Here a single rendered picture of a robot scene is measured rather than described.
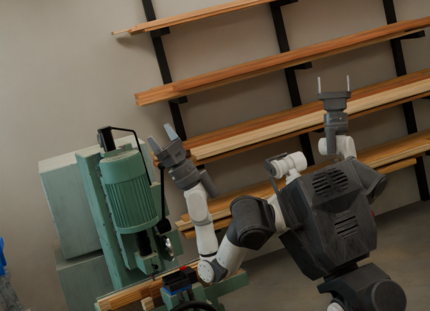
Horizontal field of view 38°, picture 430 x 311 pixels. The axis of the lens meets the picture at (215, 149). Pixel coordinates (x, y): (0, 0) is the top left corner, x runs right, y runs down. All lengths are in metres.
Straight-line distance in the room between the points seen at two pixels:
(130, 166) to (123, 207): 0.17
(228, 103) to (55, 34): 1.42
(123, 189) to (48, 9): 2.54
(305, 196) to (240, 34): 3.32
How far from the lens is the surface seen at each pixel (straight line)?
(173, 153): 2.11
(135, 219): 2.58
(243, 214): 1.99
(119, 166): 2.53
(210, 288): 2.67
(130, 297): 2.73
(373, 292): 1.91
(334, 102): 2.41
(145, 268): 2.68
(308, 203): 1.91
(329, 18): 5.42
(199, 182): 2.14
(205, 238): 2.19
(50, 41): 4.86
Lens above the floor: 1.91
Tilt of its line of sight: 11 degrees down
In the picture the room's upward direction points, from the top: 14 degrees counter-clockwise
